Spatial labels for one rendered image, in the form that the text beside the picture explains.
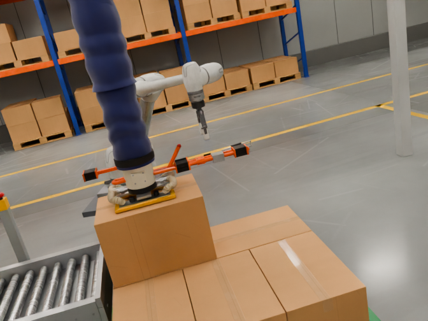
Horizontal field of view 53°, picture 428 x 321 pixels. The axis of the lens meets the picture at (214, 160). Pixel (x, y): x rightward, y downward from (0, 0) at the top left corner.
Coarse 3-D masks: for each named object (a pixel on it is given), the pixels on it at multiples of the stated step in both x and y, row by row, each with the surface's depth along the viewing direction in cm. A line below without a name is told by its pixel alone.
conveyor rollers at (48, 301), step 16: (96, 256) 276; (32, 272) 276; (80, 272) 261; (96, 272) 257; (0, 288) 265; (16, 288) 265; (48, 288) 251; (64, 288) 247; (80, 288) 244; (0, 304) 245; (16, 304) 241; (32, 304) 239; (48, 304) 236; (64, 304) 233; (0, 320) 232
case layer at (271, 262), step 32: (224, 224) 283; (256, 224) 274; (288, 224) 266; (224, 256) 247; (256, 256) 240; (288, 256) 233; (320, 256) 227; (128, 288) 235; (160, 288) 229; (192, 288) 224; (224, 288) 218; (256, 288) 213; (288, 288) 208; (320, 288) 203; (352, 288) 198; (128, 320) 209; (160, 320) 204; (192, 320) 200; (224, 320) 195; (256, 320) 191; (288, 320) 194; (320, 320) 198; (352, 320) 202
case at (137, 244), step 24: (192, 192) 240; (96, 216) 236; (120, 216) 230; (144, 216) 230; (168, 216) 232; (192, 216) 235; (120, 240) 231; (144, 240) 234; (168, 240) 237; (192, 240) 240; (120, 264) 235; (144, 264) 238; (168, 264) 241; (192, 264) 244
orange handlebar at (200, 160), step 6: (228, 150) 251; (204, 156) 250; (210, 156) 250; (192, 162) 245; (198, 162) 245; (204, 162) 246; (108, 168) 265; (114, 168) 265; (156, 168) 247; (162, 168) 246; (168, 168) 243; (174, 168) 243; (156, 174) 242; (114, 180) 242; (120, 180) 240
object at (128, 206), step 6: (156, 192) 237; (162, 192) 241; (174, 192) 239; (132, 198) 236; (150, 198) 237; (156, 198) 236; (162, 198) 235; (168, 198) 235; (126, 204) 235; (132, 204) 234; (138, 204) 233; (144, 204) 234; (120, 210) 232; (126, 210) 233
